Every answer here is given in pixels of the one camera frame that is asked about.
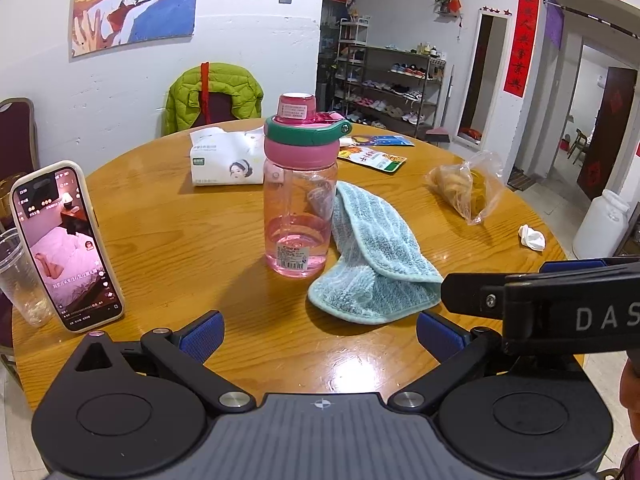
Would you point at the dark brown door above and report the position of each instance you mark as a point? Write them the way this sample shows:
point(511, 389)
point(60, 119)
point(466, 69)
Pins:
point(607, 125)

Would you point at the rows of shoes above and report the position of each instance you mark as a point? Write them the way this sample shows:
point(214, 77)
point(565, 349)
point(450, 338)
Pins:
point(405, 69)

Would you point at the white framed wall mirror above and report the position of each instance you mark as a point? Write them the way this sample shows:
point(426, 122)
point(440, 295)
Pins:
point(482, 85)

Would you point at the clear bag of bread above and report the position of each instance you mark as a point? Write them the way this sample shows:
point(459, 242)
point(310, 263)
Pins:
point(460, 185)

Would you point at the red vertical couplet banner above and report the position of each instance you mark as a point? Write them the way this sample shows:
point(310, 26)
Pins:
point(522, 40)

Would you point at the blue snack packet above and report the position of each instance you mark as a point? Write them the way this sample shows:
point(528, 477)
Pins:
point(387, 140)

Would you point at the wooden chair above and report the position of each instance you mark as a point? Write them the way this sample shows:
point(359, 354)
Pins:
point(581, 142)

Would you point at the smartphone in white case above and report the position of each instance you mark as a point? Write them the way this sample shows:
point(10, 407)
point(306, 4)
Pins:
point(65, 245)

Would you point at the white orange snack packet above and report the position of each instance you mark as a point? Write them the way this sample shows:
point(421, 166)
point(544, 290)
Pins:
point(375, 160)

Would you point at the red dustpan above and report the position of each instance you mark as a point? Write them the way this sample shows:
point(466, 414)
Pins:
point(439, 135)

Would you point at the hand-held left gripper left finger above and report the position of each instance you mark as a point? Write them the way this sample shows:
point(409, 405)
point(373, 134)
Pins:
point(202, 337)

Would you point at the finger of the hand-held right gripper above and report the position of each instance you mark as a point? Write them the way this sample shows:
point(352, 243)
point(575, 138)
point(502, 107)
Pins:
point(570, 266)
point(470, 295)

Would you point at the green puffer jacket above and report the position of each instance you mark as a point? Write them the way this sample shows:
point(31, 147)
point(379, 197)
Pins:
point(225, 82)

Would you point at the white plastic jug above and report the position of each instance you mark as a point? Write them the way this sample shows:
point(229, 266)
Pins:
point(597, 230)

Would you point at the anime girl wall poster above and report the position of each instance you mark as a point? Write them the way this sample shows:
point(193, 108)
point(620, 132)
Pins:
point(150, 10)

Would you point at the person's right forearm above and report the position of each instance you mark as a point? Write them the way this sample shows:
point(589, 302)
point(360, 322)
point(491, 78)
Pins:
point(631, 395)

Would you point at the crumpled white tissue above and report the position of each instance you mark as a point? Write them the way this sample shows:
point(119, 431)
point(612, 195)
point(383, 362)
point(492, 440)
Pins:
point(532, 237)

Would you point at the clear plastic cup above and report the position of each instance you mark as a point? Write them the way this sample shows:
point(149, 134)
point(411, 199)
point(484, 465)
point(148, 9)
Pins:
point(20, 280)

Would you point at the white tissue pack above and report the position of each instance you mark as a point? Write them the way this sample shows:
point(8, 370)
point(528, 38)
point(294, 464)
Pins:
point(220, 160)

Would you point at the dark door mat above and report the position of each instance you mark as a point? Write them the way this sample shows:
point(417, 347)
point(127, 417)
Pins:
point(520, 180)

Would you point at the metal shoe rack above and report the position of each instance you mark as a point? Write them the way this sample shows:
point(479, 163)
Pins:
point(400, 50)

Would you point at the white tiered trolley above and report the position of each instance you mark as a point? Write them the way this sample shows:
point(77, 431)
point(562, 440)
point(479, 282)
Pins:
point(345, 35)

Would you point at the purple hanging cloth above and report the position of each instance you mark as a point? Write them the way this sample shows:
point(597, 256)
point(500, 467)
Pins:
point(554, 22)

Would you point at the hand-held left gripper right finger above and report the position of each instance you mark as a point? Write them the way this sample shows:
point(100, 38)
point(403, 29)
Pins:
point(440, 334)

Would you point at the light blue microfibre towel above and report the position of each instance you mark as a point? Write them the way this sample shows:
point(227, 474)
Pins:
point(380, 260)

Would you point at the dark red chair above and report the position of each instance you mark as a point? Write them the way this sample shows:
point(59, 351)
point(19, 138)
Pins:
point(217, 107)
point(20, 125)

